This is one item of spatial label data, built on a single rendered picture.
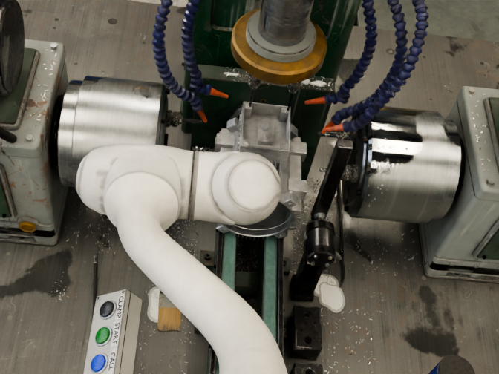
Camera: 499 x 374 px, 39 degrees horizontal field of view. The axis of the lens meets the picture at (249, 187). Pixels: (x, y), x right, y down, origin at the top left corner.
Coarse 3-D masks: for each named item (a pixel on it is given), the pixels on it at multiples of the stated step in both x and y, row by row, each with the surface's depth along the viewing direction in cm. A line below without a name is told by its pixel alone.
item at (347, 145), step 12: (336, 144) 130; (348, 144) 130; (336, 156) 132; (348, 156) 132; (336, 168) 135; (324, 180) 139; (336, 180) 138; (324, 192) 141; (324, 204) 145; (312, 216) 149; (324, 216) 148
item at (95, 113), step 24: (72, 96) 141; (96, 96) 140; (120, 96) 141; (144, 96) 142; (72, 120) 139; (96, 120) 138; (120, 120) 139; (144, 120) 139; (168, 120) 151; (72, 144) 139; (96, 144) 138; (72, 168) 140
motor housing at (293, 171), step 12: (228, 132) 154; (300, 156) 151; (276, 168) 145; (288, 168) 148; (300, 168) 149; (300, 204) 145; (276, 216) 154; (288, 216) 150; (300, 216) 146; (228, 228) 151; (240, 228) 153; (252, 228) 154; (264, 228) 153; (276, 228) 152; (288, 228) 150
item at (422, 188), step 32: (384, 128) 145; (416, 128) 146; (448, 128) 149; (352, 160) 155; (384, 160) 143; (416, 160) 144; (448, 160) 144; (352, 192) 152; (384, 192) 145; (416, 192) 145; (448, 192) 147
